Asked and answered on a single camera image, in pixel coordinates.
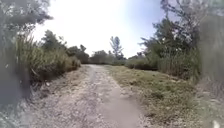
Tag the tall thin distant tree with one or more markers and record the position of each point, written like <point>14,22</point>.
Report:
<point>116,45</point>

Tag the low green bushes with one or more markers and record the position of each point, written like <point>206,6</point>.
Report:
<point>141,62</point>

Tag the distant row of trees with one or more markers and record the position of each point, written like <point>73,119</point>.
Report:
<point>81,55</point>

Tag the gravel dirt path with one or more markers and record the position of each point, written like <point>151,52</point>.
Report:
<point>100,100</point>

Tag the dry grass verge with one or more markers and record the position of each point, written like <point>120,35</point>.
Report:
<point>156,90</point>

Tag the tall reed bushes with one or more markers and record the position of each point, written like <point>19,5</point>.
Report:
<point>43,63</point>

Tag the stand of trees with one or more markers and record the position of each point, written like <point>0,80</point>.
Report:
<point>178,40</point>

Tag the large blurred tree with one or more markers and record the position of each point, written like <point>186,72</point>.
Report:
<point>20,15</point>

